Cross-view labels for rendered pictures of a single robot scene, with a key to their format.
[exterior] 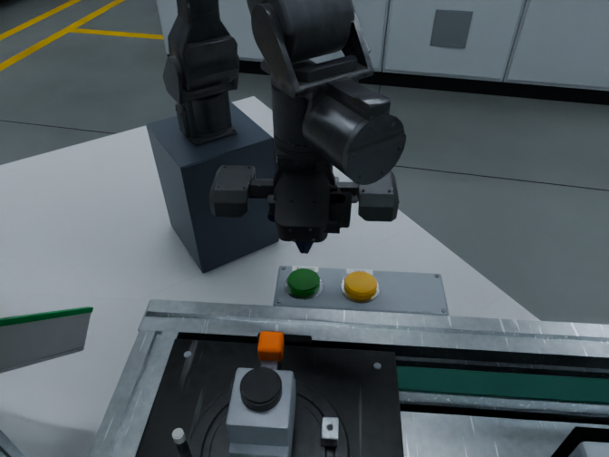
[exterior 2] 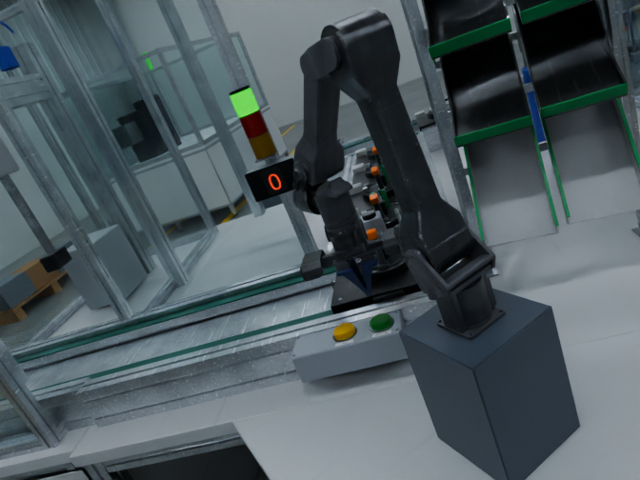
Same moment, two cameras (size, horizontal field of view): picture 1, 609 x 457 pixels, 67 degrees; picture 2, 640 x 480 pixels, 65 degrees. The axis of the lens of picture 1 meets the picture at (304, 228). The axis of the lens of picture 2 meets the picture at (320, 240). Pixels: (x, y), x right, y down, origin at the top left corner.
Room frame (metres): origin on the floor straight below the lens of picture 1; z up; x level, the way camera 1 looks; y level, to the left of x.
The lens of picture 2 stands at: (1.16, 0.10, 1.44)
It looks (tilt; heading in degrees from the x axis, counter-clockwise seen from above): 20 degrees down; 191
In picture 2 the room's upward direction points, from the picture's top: 22 degrees counter-clockwise
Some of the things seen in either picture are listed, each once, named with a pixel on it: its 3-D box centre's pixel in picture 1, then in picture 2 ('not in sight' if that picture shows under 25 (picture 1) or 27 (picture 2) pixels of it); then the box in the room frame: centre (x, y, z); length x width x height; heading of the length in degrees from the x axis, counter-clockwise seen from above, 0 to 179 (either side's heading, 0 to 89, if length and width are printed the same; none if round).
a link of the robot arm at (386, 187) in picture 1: (304, 167); (348, 237); (0.39, 0.00, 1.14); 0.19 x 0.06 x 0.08; 87
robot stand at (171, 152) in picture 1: (217, 186); (489, 378); (0.60, 0.14, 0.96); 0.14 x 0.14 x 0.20; 33
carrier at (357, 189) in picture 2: not in sight; (380, 178); (-0.32, 0.07, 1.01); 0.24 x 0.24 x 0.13; 86
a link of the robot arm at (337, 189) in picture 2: (303, 94); (332, 197); (0.39, 0.00, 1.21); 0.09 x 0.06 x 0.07; 33
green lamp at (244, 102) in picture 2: not in sight; (244, 102); (0.04, -0.15, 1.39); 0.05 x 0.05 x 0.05
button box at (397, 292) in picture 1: (358, 303); (350, 346); (0.38, -0.07, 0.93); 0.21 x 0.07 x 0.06; 86
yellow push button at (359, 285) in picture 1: (360, 287); (345, 332); (0.38, -0.07, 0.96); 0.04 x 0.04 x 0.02
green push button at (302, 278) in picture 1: (304, 284); (381, 323); (0.39, 0.00, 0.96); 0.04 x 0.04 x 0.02
